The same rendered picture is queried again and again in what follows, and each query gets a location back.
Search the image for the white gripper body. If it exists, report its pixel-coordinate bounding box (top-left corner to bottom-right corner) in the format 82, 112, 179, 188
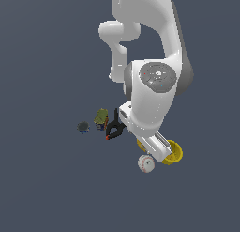
134, 131, 173, 163

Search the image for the white baseball with red seams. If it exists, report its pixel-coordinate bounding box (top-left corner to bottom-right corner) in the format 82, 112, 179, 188
137, 154, 156, 175

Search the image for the yellow bowl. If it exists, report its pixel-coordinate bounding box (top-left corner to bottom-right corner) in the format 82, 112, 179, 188
136, 138, 184, 166

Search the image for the black clamp with orange tips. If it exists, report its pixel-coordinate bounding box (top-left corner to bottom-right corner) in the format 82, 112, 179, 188
105, 107, 128, 142

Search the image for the olive green block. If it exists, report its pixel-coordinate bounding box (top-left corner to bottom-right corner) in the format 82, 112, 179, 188
93, 108, 110, 131

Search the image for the small dark grey can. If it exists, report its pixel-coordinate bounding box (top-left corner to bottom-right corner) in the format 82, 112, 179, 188
76, 121, 91, 134

